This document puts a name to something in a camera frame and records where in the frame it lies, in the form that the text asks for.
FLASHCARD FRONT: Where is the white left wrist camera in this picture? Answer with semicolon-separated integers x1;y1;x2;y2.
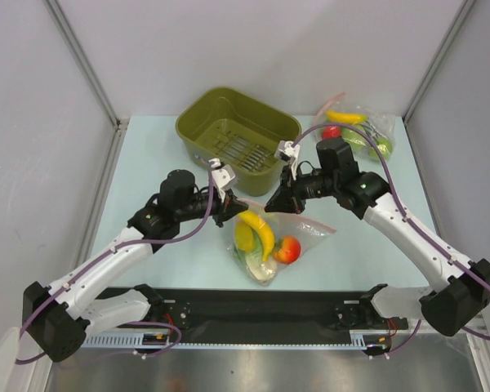
208;158;238;201

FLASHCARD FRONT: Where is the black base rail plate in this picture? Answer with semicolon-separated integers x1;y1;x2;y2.
105;287;428;346

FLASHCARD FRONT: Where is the fake napa cabbage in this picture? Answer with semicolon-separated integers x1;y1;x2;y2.
234;247;278;285

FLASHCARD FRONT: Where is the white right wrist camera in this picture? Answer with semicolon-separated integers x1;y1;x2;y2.
274;140;301;180

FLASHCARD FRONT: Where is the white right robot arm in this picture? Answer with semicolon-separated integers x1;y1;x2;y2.
265;138;490;336

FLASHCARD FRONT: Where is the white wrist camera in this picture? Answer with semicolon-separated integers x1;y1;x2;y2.
274;140;301;180
208;158;238;201

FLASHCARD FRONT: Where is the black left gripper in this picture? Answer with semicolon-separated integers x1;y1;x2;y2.
176;188;247;227

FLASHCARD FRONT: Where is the red fake tomato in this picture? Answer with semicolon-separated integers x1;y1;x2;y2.
321;126;341;140
272;235;301;265

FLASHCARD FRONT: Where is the large green fake apple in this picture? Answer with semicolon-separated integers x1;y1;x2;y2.
341;124;369;153

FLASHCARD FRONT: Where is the clear zip top bag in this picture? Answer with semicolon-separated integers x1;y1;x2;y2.
227;198;336;286

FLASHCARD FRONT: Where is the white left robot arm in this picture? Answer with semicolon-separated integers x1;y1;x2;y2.
20;159;247;363

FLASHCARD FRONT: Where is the clear zip bag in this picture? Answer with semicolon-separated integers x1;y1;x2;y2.
311;92;394;161
227;198;336;286

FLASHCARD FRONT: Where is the aluminium frame post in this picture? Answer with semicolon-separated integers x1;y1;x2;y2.
403;0;479;122
43;0;122;127

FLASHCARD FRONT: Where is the yellow fake banana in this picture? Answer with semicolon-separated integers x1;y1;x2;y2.
325;110;368;125
238;210;275;262

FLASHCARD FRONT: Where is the left aluminium frame post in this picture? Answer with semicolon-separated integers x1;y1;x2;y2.
43;0;122;127

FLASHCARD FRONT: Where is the olive green plastic bin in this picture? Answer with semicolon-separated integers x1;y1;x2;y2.
176;87;301;197

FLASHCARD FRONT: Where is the small green fake apple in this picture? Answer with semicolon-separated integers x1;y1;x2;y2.
368;137;393;160

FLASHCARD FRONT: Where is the right aluminium frame post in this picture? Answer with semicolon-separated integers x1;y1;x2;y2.
403;0;479;122

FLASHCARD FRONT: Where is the far clear zip bag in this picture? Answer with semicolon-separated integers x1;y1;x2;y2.
311;92;394;161

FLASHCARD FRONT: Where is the yellow fake lemon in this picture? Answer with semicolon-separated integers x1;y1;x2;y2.
234;220;256;252

